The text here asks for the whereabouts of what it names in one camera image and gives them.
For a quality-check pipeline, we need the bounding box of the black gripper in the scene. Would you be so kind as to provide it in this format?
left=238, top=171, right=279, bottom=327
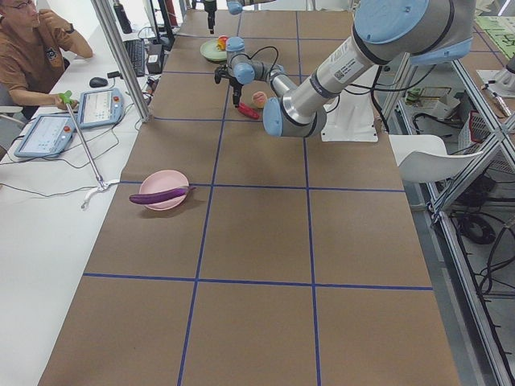
left=214, top=66, right=242, bottom=107
left=202, top=0, right=217, bottom=34

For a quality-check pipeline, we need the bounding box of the red yellow pomegranate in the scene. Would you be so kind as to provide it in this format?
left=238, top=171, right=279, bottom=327
left=216, top=35, right=229, bottom=51

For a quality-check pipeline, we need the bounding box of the peach fruit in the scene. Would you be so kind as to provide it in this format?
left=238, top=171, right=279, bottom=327
left=252, top=91, right=268, bottom=109

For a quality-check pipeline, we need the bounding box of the red chili pepper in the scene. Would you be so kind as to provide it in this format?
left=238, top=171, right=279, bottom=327
left=237, top=102, right=260, bottom=120

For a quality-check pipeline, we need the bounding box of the purple eggplant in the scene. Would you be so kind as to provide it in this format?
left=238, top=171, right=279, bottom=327
left=129, top=187, right=194, bottom=205

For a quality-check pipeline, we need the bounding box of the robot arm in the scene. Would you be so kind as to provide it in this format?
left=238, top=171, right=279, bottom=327
left=214, top=1, right=476, bottom=138
left=202, top=0, right=273, bottom=35

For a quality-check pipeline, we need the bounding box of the green plate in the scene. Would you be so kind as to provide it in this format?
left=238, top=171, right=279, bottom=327
left=200, top=39, right=227, bottom=63

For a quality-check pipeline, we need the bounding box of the black keyboard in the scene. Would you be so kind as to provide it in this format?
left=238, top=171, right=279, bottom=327
left=123, top=39, right=146, bottom=77

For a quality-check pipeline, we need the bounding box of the pink plate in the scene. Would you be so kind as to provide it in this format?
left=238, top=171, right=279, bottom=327
left=139, top=170, right=189, bottom=211

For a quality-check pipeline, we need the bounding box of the black computer mouse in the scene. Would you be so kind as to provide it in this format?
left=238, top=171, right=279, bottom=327
left=89, top=76, right=109, bottom=88

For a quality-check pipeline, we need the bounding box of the far teach pendant tablet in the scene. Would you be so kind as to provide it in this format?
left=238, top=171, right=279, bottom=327
left=77, top=88, right=124, bottom=129

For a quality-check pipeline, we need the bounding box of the teach pendant tablet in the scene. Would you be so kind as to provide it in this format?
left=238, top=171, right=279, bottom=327
left=14, top=114, right=75, bottom=158
left=77, top=88, right=124, bottom=129

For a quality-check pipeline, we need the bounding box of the person in brown shirt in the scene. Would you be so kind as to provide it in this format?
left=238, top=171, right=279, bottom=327
left=1, top=1, right=93, bottom=119

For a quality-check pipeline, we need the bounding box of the near teach pendant tablet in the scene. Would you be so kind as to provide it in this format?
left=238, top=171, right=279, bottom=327
left=14, top=114, right=75, bottom=158

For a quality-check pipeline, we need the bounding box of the white chair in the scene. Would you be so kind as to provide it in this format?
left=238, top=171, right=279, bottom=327
left=389, top=134, right=483, bottom=183

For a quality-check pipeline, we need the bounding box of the aluminium frame post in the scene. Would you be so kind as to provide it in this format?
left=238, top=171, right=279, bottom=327
left=91, top=0, right=150, bottom=123

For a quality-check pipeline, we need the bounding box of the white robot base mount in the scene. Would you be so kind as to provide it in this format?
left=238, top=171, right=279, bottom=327
left=320, top=0, right=380, bottom=144

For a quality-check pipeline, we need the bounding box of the green handled reacher grabber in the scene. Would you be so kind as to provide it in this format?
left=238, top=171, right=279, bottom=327
left=58, top=90, right=121, bottom=210

